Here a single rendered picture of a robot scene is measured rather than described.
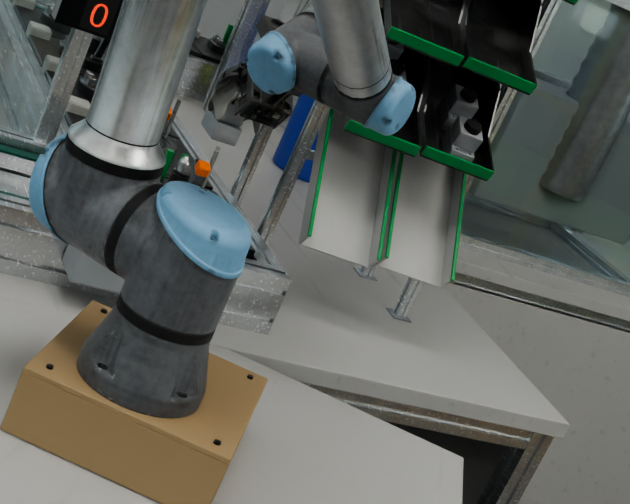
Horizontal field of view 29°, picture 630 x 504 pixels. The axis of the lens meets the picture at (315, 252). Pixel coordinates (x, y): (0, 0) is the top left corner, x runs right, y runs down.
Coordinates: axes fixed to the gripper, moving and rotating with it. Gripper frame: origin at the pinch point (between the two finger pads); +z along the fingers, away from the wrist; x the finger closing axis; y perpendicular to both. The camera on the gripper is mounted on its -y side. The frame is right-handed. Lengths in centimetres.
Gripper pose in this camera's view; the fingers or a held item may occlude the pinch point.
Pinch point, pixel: (228, 107)
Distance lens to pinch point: 192.9
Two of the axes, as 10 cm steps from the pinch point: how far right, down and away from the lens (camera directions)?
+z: -5.4, 3.5, 7.7
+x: 8.4, 2.5, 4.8
